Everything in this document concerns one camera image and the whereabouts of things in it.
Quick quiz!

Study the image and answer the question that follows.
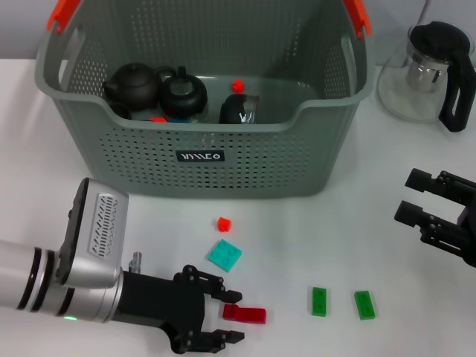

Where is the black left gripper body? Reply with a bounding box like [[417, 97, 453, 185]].
[[117, 264, 208, 355]]

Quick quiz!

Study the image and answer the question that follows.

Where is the orange bin handle clip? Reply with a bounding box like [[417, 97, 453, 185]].
[[47, 0, 82, 35], [341, 0, 373, 40]]

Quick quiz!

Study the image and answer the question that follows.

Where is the teal square brick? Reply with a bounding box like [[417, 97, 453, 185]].
[[207, 239, 243, 274]]

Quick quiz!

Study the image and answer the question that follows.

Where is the green rectangular brick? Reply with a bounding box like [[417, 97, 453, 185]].
[[353, 289, 378, 321], [310, 286, 329, 317]]

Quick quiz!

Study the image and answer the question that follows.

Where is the black ceramic teapot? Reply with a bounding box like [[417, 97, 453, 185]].
[[102, 62, 164, 112]]

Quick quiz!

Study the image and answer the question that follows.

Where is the gray perforated storage bin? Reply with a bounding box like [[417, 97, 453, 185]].
[[33, 0, 374, 200]]

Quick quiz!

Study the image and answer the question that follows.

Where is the glass teacup with black holder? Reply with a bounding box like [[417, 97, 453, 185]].
[[158, 65, 209, 124], [218, 92, 261, 126]]

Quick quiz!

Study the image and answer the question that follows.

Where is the dark red long brick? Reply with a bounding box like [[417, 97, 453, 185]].
[[222, 303, 268, 324]]

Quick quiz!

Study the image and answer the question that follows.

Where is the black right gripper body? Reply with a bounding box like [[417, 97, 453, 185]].
[[459, 202, 476, 268]]

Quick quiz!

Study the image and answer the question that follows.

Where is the glass pitcher with black lid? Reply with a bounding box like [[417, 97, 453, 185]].
[[376, 21, 476, 134]]

